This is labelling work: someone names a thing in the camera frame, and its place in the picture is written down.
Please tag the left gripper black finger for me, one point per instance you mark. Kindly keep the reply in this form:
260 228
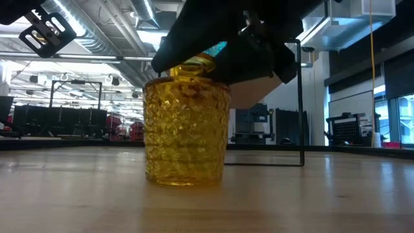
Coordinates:
59 39

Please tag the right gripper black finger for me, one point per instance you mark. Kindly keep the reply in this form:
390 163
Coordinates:
255 61
200 29

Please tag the yellow textured glass vase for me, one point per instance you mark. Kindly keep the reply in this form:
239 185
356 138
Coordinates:
186 136

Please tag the long ceiling light bar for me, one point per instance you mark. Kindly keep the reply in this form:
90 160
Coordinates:
97 57

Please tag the black equipment cart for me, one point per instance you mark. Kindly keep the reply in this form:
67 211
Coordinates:
258 111

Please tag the black ribbed panel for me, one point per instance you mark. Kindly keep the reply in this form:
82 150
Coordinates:
289 126

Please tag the black workbench row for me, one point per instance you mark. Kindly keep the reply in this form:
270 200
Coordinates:
48 119

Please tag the black dome object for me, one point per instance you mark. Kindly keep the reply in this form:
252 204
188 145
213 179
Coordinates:
286 141

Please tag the black office chair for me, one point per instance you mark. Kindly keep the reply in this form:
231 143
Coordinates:
6 106

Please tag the black pegboard cart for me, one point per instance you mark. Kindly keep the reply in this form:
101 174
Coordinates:
347 131

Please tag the red storage bins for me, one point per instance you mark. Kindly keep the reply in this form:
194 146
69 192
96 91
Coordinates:
137 131

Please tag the white paper roll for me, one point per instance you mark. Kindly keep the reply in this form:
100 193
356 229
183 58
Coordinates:
377 140

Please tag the red box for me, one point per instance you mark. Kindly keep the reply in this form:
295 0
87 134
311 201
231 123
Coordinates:
391 145

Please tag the silver ribbed ventilation duct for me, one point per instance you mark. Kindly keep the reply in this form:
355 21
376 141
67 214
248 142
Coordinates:
97 45

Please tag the black gantry frame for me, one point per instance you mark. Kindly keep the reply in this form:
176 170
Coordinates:
76 82

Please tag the silver rectangular air duct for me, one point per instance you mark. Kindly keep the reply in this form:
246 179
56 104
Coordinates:
339 32

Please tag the white wall board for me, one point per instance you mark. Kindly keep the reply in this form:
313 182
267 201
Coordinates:
351 103

